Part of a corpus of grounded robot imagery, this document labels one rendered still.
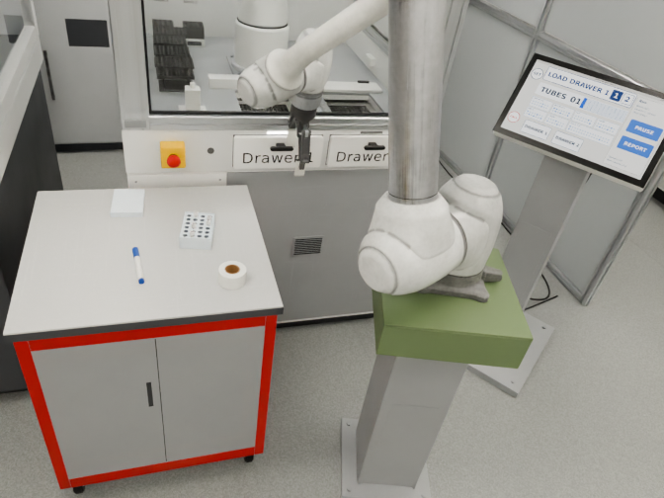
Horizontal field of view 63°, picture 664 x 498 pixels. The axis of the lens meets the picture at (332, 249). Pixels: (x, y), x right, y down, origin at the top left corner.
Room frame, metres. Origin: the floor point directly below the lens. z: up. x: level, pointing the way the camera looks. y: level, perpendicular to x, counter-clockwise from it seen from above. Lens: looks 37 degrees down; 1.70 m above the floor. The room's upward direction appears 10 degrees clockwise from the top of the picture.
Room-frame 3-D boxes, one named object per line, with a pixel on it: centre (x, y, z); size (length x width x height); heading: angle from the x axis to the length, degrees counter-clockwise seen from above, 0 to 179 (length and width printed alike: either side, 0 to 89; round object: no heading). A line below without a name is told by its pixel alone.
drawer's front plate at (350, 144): (1.69, -0.07, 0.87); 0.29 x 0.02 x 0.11; 112
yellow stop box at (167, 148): (1.43, 0.52, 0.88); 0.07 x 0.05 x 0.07; 112
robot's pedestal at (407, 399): (1.09, -0.30, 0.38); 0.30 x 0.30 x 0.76; 5
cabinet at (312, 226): (2.03, 0.36, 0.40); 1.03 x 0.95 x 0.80; 112
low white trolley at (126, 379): (1.14, 0.49, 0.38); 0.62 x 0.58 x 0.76; 112
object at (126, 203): (1.30, 0.62, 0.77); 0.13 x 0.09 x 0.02; 18
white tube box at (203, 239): (1.21, 0.38, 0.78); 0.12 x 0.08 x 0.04; 11
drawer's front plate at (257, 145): (1.57, 0.22, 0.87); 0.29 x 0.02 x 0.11; 112
